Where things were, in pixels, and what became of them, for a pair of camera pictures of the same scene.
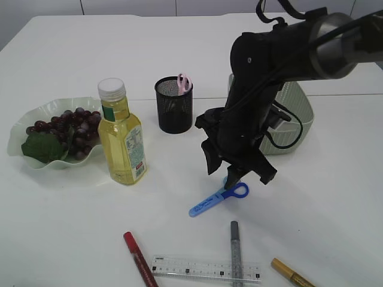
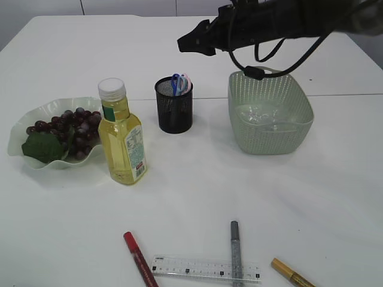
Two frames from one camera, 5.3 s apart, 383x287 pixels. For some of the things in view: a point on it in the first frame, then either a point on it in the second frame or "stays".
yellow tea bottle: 121,134 stays
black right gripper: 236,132 -> 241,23
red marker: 141,259 stays
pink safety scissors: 184,84 stays
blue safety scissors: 239,190 -> 178,84
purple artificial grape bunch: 70,135 stays
